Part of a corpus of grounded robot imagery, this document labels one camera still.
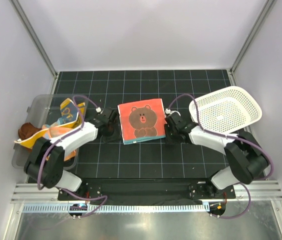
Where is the brown bear towel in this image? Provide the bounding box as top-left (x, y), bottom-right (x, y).
top-left (118, 98), bottom-right (166, 145)

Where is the orange polka dot towel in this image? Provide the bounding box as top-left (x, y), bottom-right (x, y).
top-left (42, 124), bottom-right (76, 161)

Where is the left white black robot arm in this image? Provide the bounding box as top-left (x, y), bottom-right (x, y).
top-left (23, 108), bottom-right (119, 200)

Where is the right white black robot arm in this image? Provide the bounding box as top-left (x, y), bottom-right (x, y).
top-left (164, 112), bottom-right (271, 198)

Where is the black grid mat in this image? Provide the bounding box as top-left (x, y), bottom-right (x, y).
top-left (51, 69), bottom-right (231, 178)

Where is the yellow blue patterned towel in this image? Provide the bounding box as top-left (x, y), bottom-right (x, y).
top-left (14, 98), bottom-right (81, 150)

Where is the white perforated plastic basket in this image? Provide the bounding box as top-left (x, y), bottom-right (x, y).
top-left (189, 86), bottom-right (263, 134)

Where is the dark brown towel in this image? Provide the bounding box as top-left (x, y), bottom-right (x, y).
top-left (18, 122), bottom-right (41, 140)

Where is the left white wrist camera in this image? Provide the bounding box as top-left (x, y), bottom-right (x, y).
top-left (95, 107), bottom-right (103, 114)

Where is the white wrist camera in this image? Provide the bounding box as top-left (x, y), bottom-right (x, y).
top-left (95, 107), bottom-right (103, 114)
top-left (165, 108), bottom-right (181, 116)

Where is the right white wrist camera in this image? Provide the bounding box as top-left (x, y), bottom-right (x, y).
top-left (165, 108), bottom-right (181, 116)

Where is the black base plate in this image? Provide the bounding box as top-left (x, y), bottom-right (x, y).
top-left (57, 177), bottom-right (236, 203)

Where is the slotted cable duct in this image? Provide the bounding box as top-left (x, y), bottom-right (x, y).
top-left (22, 202), bottom-right (210, 214)

